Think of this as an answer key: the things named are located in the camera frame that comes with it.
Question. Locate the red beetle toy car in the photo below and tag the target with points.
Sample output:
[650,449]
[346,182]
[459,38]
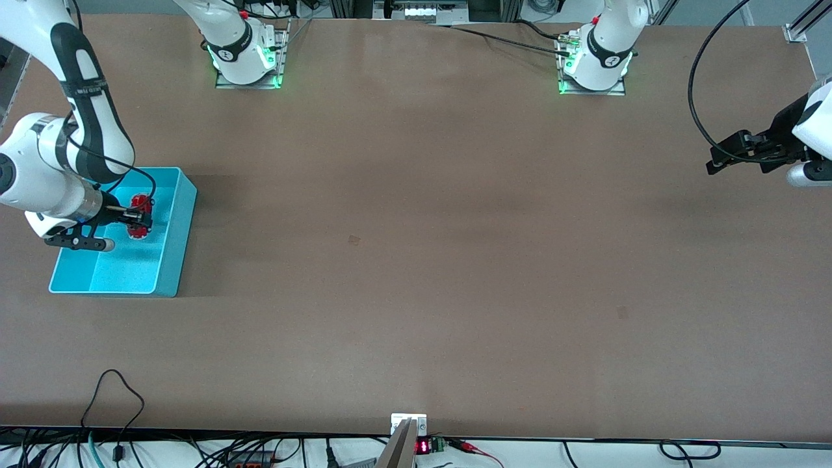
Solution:
[138,233]

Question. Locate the blue plastic box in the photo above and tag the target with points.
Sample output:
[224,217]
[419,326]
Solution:
[130,266]

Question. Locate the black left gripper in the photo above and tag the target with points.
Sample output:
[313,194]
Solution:
[782,132]

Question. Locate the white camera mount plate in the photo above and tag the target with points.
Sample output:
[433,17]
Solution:
[419,422]

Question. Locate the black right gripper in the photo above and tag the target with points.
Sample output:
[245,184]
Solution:
[115,212]

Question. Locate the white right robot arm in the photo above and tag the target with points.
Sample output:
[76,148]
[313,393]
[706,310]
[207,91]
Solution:
[32,175]

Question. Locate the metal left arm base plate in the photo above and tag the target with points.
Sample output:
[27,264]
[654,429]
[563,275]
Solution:
[595,92]

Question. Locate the metal rack behind table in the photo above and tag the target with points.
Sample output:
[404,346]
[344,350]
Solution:
[422,12]

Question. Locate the black power strip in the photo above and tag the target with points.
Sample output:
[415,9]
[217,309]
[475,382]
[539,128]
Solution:
[250,460]

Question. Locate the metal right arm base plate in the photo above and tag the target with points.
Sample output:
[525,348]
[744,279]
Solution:
[247,85]

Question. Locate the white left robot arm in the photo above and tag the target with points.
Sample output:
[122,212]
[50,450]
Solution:
[608,45]

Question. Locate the grey metal camera bar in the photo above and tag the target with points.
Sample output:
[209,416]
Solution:
[400,452]

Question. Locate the aluminium frame corner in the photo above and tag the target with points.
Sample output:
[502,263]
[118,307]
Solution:
[794,31]

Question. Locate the red LED display module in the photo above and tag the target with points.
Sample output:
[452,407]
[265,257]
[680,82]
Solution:
[424,446]

